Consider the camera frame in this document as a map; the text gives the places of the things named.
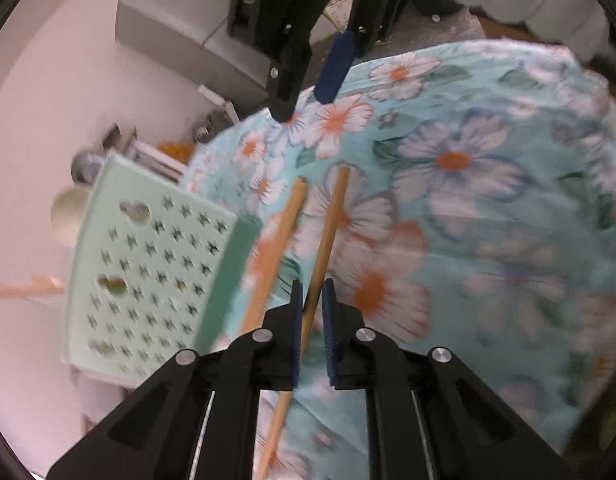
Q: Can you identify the wooden chopstick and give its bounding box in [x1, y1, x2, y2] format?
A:
[0, 275, 66, 299]
[256, 167, 351, 480]
[238, 178, 308, 335]

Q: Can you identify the metal spoon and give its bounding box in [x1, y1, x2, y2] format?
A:
[70, 150, 107, 185]

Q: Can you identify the white ceramic soup spoon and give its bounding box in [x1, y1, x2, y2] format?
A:
[50, 185, 91, 248]

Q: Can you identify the silver refrigerator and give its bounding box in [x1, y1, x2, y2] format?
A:
[115, 0, 271, 112]

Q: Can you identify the mint green utensil holder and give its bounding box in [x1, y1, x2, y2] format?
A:
[64, 155, 261, 388]

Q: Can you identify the floral blue tablecloth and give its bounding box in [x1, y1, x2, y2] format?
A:
[182, 40, 616, 452]

